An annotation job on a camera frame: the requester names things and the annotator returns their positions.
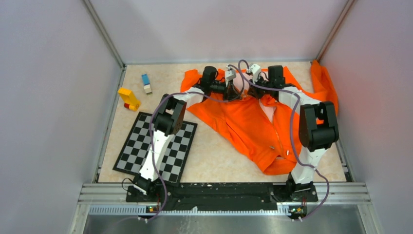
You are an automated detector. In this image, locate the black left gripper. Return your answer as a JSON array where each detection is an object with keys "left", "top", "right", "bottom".
[{"left": 209, "top": 79, "right": 242, "bottom": 101}]

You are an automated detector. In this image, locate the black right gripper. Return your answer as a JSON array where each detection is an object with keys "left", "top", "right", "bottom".
[{"left": 247, "top": 75, "right": 272, "bottom": 101}]

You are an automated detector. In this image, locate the orange fleece jacket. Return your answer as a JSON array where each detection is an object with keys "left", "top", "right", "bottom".
[{"left": 180, "top": 60, "right": 340, "bottom": 176}]

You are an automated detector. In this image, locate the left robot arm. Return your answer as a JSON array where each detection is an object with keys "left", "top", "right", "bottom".
[{"left": 133, "top": 66, "right": 241, "bottom": 202}]

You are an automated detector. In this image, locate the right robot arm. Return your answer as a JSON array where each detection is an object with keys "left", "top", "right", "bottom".
[{"left": 247, "top": 64, "right": 339, "bottom": 201}]

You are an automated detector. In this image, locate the blue and white block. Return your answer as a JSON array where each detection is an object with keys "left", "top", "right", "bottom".
[{"left": 141, "top": 74, "right": 152, "bottom": 95}]

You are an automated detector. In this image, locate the yellow toy block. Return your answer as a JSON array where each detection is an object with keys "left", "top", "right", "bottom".
[{"left": 117, "top": 87, "right": 141, "bottom": 112}]

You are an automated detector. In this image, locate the black white checkerboard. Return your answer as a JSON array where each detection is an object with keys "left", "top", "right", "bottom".
[{"left": 113, "top": 112, "right": 198, "bottom": 187}]

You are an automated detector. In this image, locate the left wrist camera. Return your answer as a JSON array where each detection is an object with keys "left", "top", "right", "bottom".
[{"left": 225, "top": 65, "right": 236, "bottom": 82}]

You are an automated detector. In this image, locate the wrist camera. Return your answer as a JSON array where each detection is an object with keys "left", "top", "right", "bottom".
[
  {"left": 246, "top": 64, "right": 262, "bottom": 83},
  {"left": 225, "top": 65, "right": 236, "bottom": 82}
]

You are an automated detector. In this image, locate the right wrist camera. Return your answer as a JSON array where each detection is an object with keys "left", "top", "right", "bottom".
[{"left": 246, "top": 64, "right": 262, "bottom": 83}]

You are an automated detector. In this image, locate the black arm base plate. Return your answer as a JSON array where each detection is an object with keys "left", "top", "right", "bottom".
[{"left": 126, "top": 182, "right": 319, "bottom": 202}]

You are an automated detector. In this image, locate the aluminium front rail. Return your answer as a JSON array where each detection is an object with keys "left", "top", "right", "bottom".
[{"left": 78, "top": 182, "right": 371, "bottom": 217}]

